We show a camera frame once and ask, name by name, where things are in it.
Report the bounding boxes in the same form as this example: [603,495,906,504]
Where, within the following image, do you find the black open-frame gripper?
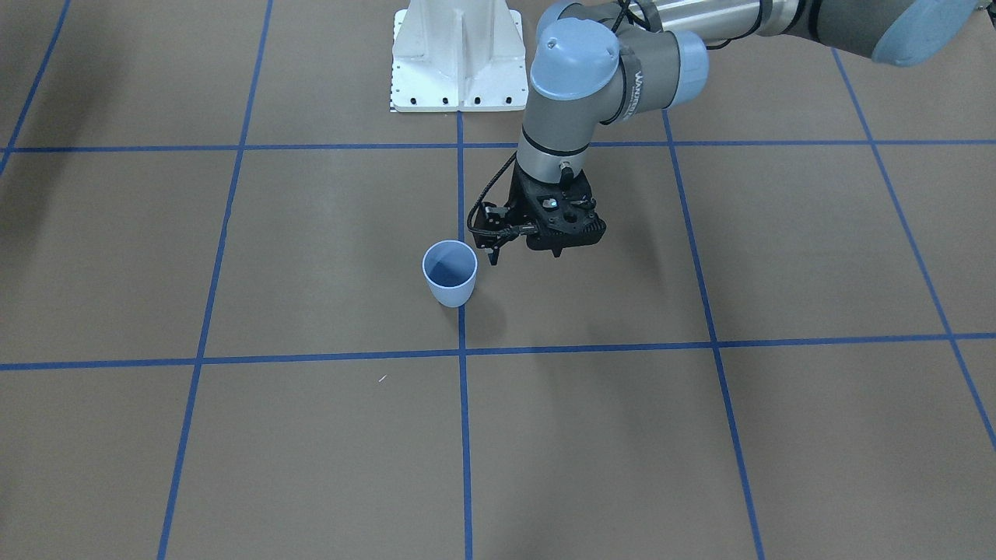
[484,167,607,266]

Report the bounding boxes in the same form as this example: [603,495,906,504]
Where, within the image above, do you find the light blue plastic cup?
[421,239,478,308]

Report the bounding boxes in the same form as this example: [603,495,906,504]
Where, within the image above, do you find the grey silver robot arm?
[466,1,978,265]

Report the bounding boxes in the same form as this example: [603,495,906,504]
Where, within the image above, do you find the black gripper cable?
[466,152,538,250]

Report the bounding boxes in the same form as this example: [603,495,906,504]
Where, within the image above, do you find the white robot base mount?
[389,1,528,113]

